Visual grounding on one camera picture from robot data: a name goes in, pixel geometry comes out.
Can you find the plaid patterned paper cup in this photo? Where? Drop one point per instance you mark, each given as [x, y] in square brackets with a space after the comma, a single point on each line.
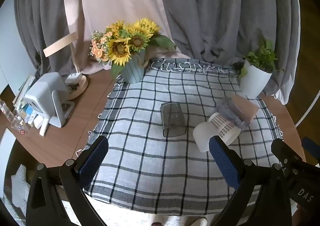
[225, 125]

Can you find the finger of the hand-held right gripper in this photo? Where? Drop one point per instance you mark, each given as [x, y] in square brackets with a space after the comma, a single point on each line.
[283, 152]
[311, 147]

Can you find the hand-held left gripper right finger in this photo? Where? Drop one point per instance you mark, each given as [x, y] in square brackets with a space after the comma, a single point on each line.
[223, 163]

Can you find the checked tablecloth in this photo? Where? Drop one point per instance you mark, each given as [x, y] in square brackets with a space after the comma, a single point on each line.
[150, 163]

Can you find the sunflower bouquet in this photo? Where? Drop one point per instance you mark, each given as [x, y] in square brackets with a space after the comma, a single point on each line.
[120, 49]

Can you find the white plant pot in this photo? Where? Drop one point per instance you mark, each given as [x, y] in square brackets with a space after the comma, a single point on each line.
[253, 82]

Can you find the white desk lamp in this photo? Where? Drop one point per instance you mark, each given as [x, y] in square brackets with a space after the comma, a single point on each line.
[60, 43]

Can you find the grey transparent cup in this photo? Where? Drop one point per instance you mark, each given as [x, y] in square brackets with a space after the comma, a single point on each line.
[172, 120]

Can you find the striped star cushion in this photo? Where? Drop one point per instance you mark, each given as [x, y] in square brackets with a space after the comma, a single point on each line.
[21, 188]

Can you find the pale blue ribbed vase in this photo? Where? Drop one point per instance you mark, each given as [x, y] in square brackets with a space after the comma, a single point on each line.
[133, 72]

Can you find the grey curtain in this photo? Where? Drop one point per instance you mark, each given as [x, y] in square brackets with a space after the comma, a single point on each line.
[35, 20]
[225, 15]

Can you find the white remote control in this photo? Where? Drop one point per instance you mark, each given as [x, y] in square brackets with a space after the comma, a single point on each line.
[43, 127]

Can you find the white desktop device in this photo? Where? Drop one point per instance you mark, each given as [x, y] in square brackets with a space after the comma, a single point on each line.
[42, 90]

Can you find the clear plastic bottle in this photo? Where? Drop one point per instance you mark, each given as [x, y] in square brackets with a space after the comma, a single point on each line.
[6, 109]

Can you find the white hoop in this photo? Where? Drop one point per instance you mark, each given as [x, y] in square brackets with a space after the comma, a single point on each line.
[308, 109]

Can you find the clear plastic cup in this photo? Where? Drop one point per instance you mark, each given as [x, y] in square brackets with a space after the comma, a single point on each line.
[230, 113]

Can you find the green leafy plant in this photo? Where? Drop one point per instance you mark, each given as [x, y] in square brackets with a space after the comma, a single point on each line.
[262, 57]

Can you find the clear glass with red print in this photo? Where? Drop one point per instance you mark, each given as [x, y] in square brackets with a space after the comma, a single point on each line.
[21, 124]

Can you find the stack of books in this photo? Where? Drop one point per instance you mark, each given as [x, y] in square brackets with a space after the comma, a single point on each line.
[23, 95]

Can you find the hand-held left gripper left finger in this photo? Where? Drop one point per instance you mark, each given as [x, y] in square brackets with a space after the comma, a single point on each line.
[94, 157]

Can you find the pink cup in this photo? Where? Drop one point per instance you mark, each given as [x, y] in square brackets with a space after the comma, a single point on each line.
[246, 108]

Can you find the white frosted cup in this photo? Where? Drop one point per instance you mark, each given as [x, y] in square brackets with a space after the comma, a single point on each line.
[203, 137]

